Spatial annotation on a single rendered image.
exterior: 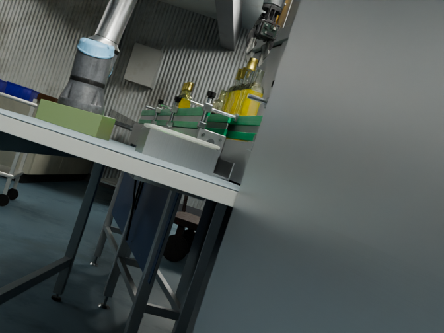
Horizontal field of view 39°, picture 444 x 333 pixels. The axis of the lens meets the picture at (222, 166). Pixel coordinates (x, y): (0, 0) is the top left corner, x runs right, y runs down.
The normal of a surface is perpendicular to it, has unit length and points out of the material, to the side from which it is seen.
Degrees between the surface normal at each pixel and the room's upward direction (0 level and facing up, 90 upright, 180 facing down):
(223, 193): 90
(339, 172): 90
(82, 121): 90
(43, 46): 90
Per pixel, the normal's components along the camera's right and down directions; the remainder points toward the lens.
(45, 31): -0.03, -0.01
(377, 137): -0.92, -0.30
